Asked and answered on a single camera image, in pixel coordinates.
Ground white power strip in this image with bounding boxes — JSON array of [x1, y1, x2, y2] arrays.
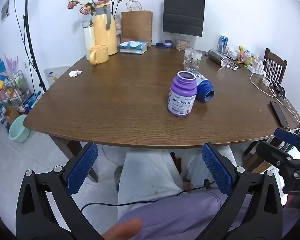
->
[[247, 58, 266, 75]]

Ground wall picture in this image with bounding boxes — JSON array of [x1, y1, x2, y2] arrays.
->
[[0, 0, 10, 24]]

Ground brown paper bag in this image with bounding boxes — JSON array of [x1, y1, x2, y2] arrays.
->
[[121, 0, 153, 47]]

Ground clear jar of snacks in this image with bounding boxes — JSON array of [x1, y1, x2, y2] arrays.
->
[[175, 34, 191, 50]]

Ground blue tissue box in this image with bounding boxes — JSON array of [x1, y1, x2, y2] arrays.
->
[[119, 40, 148, 55]]

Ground wooden chair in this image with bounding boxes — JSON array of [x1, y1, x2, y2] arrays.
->
[[263, 48, 288, 85]]

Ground glass with blue packet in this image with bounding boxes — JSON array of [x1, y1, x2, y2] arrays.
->
[[216, 35, 229, 55]]

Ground yellow thermos jug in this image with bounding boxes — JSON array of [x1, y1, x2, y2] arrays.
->
[[93, 3, 118, 56]]

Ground purple plastic bottle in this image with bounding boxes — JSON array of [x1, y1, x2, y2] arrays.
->
[[167, 71, 198, 117]]

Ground blue plastic bottle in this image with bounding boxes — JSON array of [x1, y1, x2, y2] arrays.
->
[[191, 70, 215, 103]]

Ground green plastic basin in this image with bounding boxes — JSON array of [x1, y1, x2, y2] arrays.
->
[[9, 114, 32, 143]]

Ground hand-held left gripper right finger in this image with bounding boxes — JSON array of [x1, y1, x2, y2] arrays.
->
[[195, 142, 283, 240]]

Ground black cable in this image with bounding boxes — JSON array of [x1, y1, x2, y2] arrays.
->
[[80, 179, 217, 213]]

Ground cardboard box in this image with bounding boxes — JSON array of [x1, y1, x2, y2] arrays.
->
[[4, 106, 20, 124]]

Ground black paper bag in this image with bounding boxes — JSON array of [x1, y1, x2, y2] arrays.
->
[[163, 0, 206, 37]]

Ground white insulated bottle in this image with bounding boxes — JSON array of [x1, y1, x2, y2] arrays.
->
[[82, 19, 96, 61]]

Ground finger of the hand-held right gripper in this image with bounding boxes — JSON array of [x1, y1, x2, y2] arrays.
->
[[274, 128, 300, 148], [256, 141, 300, 167]]

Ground black light stand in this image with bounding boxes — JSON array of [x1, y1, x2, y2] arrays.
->
[[22, 0, 47, 92]]

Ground white earphone cable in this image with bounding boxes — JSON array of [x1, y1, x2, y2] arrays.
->
[[225, 57, 241, 71]]

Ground colourful snack packet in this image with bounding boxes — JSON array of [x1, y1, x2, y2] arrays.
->
[[237, 46, 256, 67]]

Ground steel tumbler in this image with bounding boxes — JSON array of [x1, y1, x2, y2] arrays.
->
[[207, 49, 228, 67]]

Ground person's left hand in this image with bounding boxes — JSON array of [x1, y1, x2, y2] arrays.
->
[[101, 218, 143, 240]]

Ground yellow mug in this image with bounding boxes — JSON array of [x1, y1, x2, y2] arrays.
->
[[89, 44, 109, 66]]

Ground metal storage rack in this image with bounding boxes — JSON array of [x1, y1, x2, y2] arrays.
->
[[0, 70, 43, 125]]

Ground white charging cable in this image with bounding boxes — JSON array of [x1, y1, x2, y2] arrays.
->
[[250, 59, 300, 136]]

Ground wooden table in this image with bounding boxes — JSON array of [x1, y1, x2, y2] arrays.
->
[[23, 45, 300, 148]]

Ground black smartphone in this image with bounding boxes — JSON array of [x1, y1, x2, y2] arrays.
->
[[269, 100, 290, 128]]

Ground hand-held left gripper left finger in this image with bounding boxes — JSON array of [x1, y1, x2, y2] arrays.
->
[[16, 142, 104, 240]]

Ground person's purple shirt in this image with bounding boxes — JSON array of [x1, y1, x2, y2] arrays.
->
[[117, 189, 300, 240]]

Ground white card board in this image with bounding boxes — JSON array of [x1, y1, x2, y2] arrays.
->
[[44, 65, 71, 88]]

